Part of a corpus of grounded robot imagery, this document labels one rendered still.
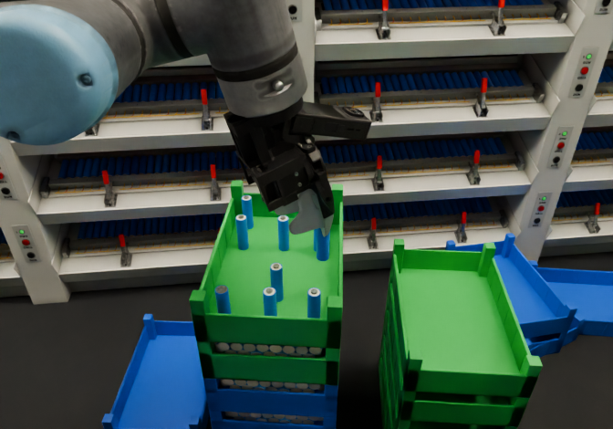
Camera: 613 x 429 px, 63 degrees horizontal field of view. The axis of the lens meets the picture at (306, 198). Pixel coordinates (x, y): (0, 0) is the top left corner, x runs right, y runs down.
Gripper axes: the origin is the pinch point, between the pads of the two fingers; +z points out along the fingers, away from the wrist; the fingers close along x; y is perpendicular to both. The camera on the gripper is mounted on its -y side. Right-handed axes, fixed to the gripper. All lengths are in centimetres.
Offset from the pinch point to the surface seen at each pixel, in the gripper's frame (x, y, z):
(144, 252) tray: -70, 31, 44
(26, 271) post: -76, 60, 36
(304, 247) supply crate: -12.2, 0.9, 14.9
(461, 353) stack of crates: 8.3, -14.6, 35.5
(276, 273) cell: -2.4, 8.3, 6.9
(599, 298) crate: -7, -75, 85
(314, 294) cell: 4.2, 5.6, 7.1
